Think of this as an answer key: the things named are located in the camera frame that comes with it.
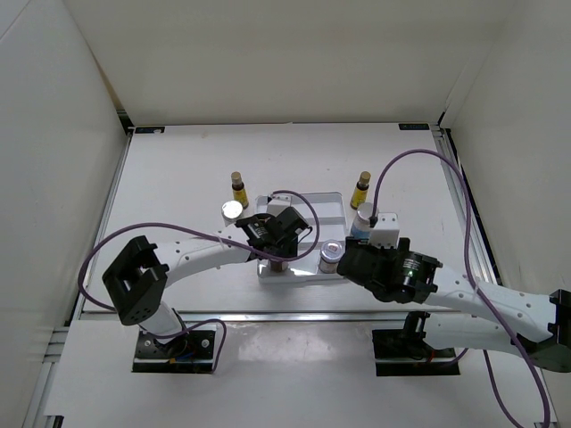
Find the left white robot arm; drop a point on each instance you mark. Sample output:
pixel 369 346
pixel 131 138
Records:
pixel 140 273

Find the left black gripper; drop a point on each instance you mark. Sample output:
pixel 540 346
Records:
pixel 288 249

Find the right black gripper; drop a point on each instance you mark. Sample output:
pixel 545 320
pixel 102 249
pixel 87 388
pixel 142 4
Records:
pixel 391 252

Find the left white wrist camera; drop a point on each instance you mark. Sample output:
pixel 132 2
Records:
pixel 277 203

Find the dark spice jar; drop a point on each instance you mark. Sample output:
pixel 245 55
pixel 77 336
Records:
pixel 278 266

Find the blue label jar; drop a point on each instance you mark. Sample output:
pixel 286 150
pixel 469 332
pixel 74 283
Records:
pixel 231 211
pixel 360 227

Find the left yellow sauce bottle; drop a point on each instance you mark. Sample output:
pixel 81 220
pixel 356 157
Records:
pixel 238 189

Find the orange spice jar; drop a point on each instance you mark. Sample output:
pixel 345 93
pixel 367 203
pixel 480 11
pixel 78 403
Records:
pixel 330 255

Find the left blue label jar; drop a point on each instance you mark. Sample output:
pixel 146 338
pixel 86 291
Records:
pixel 231 211

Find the right yellow sauce bottle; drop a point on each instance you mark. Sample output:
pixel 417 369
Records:
pixel 360 191

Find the right blue label jar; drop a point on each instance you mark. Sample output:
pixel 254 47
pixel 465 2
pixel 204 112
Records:
pixel 360 227

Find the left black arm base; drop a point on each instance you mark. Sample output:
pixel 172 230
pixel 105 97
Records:
pixel 194 353

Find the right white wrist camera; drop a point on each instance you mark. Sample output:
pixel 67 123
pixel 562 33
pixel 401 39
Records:
pixel 385 233

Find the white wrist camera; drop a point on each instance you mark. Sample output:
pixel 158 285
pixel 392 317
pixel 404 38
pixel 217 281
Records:
pixel 385 233
pixel 277 203

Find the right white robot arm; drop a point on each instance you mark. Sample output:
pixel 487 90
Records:
pixel 483 316

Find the front aluminium rail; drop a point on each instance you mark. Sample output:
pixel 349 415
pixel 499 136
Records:
pixel 259 317

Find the white divided tray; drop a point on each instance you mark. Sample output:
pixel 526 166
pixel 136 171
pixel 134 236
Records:
pixel 332 226

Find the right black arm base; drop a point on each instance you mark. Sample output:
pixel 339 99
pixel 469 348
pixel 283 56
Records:
pixel 404 351

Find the yellow sauce bottle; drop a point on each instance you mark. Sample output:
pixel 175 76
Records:
pixel 360 191
pixel 238 189

